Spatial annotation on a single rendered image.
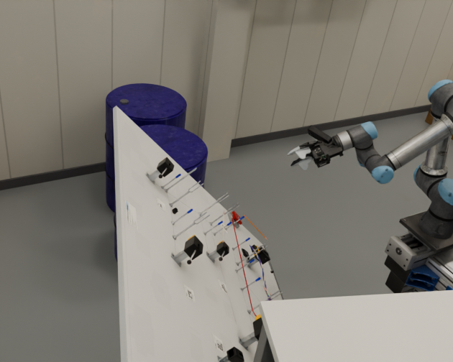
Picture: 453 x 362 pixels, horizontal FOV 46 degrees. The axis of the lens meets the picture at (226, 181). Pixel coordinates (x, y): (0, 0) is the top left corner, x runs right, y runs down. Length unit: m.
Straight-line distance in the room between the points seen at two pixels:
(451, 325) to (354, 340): 0.20
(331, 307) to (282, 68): 4.04
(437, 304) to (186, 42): 3.49
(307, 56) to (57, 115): 2.29
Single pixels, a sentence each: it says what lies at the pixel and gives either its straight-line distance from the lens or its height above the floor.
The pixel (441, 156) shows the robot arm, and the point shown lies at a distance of 2.45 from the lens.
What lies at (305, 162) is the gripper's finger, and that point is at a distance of 2.21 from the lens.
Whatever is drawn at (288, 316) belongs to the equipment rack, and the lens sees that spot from 0.97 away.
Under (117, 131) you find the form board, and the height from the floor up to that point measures 1.60.
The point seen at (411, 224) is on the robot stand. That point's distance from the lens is 2.53.
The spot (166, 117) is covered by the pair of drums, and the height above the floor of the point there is 0.87.
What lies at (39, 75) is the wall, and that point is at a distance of 4.01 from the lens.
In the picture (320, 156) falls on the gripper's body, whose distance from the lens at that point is 2.13.
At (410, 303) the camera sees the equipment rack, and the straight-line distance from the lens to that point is 1.08.
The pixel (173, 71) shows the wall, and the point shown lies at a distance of 4.35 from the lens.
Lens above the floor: 2.56
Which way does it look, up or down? 34 degrees down
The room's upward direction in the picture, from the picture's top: 9 degrees clockwise
